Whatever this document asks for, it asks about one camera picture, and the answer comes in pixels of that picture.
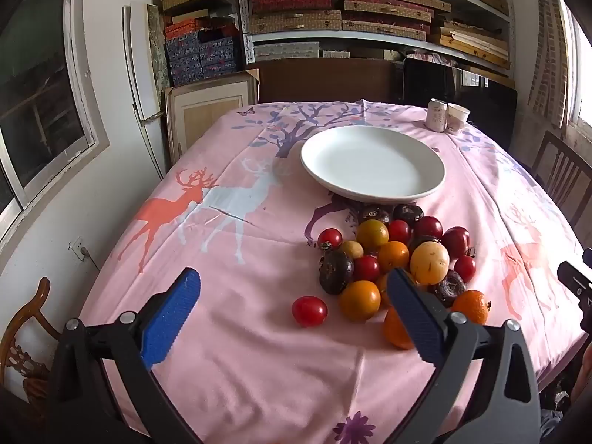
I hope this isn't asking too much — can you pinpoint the carved brown wooden chair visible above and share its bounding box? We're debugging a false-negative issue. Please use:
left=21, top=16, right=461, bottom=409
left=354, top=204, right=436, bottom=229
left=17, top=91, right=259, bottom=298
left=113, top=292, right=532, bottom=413
left=0, top=277, right=63, bottom=403

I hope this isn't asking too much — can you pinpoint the black flat screen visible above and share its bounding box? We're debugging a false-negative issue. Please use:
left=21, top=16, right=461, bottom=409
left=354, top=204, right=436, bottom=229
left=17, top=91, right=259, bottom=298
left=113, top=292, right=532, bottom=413
left=402, top=57, right=518, bottom=149

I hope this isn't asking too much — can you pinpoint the dark wooden slat chair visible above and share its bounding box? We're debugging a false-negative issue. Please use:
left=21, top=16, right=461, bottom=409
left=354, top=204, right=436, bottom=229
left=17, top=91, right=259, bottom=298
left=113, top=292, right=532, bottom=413
left=532, top=130, right=592, bottom=227

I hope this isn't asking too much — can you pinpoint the brown wooden board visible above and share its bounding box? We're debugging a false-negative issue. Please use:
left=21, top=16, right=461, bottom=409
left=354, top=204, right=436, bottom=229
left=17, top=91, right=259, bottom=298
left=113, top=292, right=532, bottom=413
left=256, top=58, right=403, bottom=105

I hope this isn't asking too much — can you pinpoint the pink deer print tablecloth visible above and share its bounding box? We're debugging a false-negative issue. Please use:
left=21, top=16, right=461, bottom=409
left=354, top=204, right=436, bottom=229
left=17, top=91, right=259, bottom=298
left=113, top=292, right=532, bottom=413
left=78, top=101, right=586, bottom=444

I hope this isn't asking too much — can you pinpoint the stack of blue floral boxes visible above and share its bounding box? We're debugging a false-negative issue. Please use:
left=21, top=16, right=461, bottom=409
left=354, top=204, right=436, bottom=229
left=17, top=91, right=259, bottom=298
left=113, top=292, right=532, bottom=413
left=165, top=32, right=241, bottom=86

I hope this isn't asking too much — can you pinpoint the white paper cup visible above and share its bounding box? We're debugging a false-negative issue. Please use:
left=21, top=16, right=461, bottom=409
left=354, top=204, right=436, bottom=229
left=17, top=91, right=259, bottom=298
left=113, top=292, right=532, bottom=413
left=445, top=104, right=471, bottom=136

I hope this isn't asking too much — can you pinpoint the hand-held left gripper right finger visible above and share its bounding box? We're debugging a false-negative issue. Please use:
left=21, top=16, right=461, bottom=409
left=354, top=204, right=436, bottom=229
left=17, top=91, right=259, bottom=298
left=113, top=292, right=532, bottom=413
left=387, top=268, right=542, bottom=444

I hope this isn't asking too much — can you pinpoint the yellow round fruit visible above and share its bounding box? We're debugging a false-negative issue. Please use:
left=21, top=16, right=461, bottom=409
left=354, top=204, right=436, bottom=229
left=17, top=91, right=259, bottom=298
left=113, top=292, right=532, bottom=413
left=410, top=242, right=450, bottom=285

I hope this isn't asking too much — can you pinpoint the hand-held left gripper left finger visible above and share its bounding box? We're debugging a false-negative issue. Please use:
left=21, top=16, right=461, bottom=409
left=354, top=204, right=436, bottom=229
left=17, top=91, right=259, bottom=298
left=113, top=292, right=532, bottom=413
left=46, top=267, right=204, bottom=444

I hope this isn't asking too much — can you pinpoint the white framed window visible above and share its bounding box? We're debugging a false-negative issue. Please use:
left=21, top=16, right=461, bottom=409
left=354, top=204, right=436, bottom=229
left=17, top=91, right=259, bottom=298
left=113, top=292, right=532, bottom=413
left=0, top=0, right=109, bottom=241

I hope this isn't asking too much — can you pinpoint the white leaning board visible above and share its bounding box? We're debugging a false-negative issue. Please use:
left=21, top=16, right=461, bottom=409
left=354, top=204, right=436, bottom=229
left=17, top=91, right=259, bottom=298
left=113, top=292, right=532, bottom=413
left=122, top=4, right=165, bottom=181

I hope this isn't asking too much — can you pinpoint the light wood framed panel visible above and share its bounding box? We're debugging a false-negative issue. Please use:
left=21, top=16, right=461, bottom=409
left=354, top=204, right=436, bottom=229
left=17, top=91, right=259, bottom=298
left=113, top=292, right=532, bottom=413
left=165, top=69, right=260, bottom=160

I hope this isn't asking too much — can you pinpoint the dark red plum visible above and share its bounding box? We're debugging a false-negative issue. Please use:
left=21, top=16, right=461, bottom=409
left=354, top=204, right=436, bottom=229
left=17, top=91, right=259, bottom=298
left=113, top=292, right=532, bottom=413
left=441, top=226, right=471, bottom=259

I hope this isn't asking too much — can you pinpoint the bright window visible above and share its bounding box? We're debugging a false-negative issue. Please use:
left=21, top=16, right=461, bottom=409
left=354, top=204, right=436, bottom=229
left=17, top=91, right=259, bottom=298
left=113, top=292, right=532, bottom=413
left=557, top=0, right=592, bottom=130

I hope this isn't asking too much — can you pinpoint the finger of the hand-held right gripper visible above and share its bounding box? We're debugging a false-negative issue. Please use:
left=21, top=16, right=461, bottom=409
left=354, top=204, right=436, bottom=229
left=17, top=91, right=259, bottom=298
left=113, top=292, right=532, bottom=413
left=557, top=261, right=592, bottom=334

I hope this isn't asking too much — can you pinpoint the pale pink drink can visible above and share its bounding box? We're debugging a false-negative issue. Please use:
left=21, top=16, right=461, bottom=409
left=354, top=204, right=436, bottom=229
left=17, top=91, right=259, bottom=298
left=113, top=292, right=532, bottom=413
left=426, top=98, right=448, bottom=131

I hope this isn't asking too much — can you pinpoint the orange patterned box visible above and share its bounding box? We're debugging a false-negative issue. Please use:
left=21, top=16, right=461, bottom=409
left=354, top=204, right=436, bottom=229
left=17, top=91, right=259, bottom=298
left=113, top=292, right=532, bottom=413
left=164, top=21, right=209, bottom=40

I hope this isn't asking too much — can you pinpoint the white metal shelf rack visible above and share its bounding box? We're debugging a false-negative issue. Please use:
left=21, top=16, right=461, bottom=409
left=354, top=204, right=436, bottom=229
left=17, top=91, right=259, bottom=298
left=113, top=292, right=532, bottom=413
left=233, top=0, right=516, bottom=75

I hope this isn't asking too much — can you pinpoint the orange mandarin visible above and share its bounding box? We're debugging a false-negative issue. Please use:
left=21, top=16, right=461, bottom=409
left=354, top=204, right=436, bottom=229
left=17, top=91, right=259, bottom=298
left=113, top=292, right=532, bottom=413
left=451, top=289, right=490, bottom=326

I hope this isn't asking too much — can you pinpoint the white oval plate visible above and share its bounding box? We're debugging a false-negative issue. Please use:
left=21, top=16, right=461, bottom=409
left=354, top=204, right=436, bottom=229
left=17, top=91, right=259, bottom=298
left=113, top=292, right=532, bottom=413
left=300, top=126, right=446, bottom=203

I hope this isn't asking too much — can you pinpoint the person's right forearm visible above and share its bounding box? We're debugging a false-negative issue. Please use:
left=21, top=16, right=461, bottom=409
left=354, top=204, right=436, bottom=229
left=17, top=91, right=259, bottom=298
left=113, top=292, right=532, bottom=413
left=571, top=347, right=592, bottom=403

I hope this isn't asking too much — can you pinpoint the yellowish orange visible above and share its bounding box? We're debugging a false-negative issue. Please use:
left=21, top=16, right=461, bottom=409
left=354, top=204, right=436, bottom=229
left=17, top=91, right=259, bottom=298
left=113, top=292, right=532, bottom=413
left=374, top=272, right=394, bottom=306
left=356, top=219, right=390, bottom=251

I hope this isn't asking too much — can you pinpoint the beige patterned curtain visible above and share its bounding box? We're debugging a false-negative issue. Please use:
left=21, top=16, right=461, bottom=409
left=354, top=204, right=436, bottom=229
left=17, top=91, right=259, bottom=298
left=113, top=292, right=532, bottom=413
left=527, top=0, right=576, bottom=128

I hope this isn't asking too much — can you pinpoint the grey marble slab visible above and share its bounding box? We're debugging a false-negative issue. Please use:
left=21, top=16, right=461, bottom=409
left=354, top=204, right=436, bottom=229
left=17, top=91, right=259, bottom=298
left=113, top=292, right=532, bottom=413
left=147, top=4, right=172, bottom=98

